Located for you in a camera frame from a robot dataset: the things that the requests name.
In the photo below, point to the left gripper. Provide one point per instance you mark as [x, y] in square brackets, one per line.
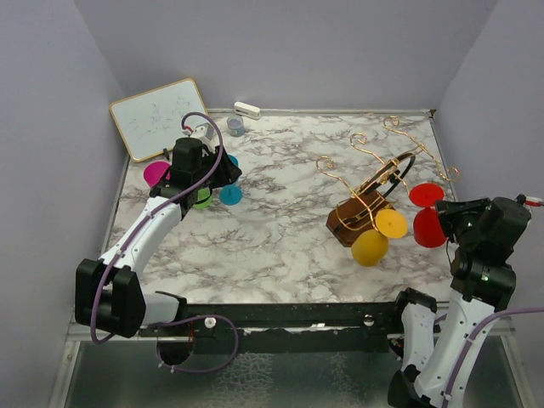
[229, 172]

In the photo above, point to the small whiteboard with wooden frame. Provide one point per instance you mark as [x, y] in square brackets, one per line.
[150, 122]

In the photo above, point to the yellow wine glass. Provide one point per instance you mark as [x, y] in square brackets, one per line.
[372, 245]

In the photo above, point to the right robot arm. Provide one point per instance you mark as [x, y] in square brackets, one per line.
[436, 368]

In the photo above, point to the gold wire wine glass rack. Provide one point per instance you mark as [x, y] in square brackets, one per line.
[369, 201]

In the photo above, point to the red wine glass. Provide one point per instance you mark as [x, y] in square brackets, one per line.
[426, 227]

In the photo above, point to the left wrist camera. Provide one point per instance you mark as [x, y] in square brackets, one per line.
[206, 134]

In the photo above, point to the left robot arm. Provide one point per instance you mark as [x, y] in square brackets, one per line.
[108, 294]

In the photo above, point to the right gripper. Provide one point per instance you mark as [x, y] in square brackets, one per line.
[449, 210]

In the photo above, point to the white whiteboard eraser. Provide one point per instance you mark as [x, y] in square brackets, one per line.
[246, 110]

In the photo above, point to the blue wine glass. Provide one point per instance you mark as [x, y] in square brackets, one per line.
[230, 194]

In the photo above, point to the magenta wine glass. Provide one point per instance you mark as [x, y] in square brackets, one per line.
[153, 172]

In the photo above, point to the green wine glass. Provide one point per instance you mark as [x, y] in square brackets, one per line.
[204, 198]

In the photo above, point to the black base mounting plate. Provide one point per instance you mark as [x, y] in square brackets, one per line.
[277, 328]

